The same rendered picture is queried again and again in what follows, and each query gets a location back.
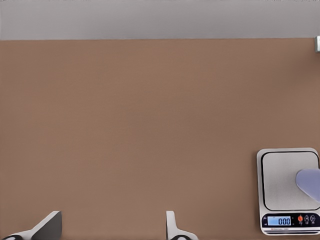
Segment white digital kitchen scale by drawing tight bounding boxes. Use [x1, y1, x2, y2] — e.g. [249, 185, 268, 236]
[256, 147, 320, 236]

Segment lavender blue cup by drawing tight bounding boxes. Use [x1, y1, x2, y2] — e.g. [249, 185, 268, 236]
[295, 168, 320, 203]

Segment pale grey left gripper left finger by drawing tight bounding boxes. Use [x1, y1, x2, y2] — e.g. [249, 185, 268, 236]
[0, 210, 63, 240]

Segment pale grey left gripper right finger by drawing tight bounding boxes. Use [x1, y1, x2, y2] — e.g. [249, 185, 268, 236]
[165, 210, 199, 240]

